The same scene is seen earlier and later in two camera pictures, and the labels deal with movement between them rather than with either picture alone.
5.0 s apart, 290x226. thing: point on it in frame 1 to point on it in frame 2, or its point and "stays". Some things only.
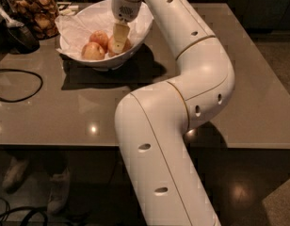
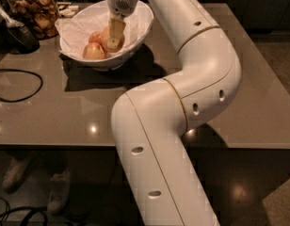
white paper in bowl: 76,27 stays
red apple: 111,47 to 104,40
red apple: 101,38 stays
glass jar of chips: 34,7 stays
